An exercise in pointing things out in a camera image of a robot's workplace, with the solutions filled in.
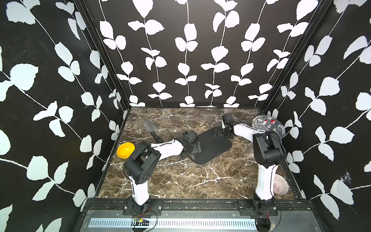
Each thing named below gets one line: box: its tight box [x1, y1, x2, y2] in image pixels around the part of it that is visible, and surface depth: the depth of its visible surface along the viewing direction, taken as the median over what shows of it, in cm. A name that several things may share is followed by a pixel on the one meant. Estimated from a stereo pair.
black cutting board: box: [191, 127, 233, 165], surface depth 97 cm
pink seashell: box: [272, 173, 289, 196], surface depth 81 cm
